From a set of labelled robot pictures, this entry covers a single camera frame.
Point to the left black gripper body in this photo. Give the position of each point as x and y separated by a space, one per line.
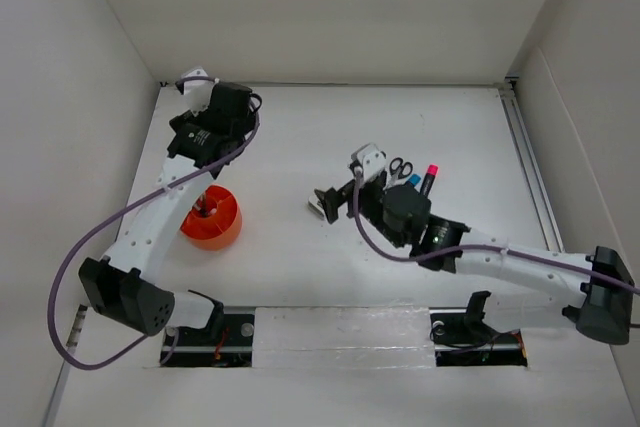
249 126

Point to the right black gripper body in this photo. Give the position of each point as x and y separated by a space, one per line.
371 207

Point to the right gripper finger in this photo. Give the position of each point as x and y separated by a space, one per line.
319 193
331 202

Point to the pink marker cap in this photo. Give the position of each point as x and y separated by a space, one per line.
428 180

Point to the green pen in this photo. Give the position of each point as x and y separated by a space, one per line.
202 205

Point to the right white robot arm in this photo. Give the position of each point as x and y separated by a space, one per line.
592 292

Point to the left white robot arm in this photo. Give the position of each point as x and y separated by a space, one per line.
122 284

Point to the black blue utility knife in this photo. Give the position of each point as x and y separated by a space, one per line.
413 180

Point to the orange round pen holder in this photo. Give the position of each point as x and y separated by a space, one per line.
218 231

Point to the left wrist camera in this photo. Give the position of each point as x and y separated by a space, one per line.
195 87

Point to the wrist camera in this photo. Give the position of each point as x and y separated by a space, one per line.
195 87
367 162

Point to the black handled scissors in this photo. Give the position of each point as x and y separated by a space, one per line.
398 170

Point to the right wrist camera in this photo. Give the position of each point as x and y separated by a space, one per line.
367 162

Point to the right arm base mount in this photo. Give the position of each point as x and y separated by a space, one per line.
462 339

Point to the aluminium rail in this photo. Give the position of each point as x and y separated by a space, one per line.
529 165

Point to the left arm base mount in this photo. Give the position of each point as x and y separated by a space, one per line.
231 348

